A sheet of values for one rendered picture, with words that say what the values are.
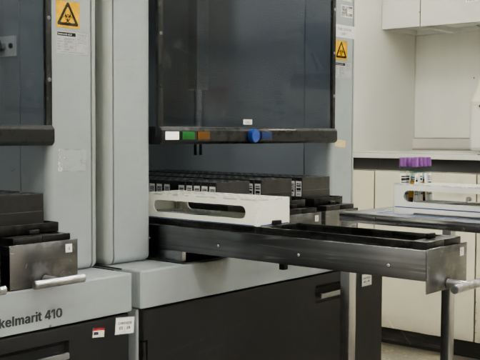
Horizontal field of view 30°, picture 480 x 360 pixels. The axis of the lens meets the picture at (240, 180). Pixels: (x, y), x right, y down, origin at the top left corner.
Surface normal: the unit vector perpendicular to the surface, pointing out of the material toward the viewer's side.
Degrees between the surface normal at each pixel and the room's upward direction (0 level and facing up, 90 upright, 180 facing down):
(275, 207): 90
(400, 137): 90
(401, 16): 90
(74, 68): 90
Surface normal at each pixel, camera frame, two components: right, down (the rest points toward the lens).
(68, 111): 0.76, 0.04
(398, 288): -0.65, 0.04
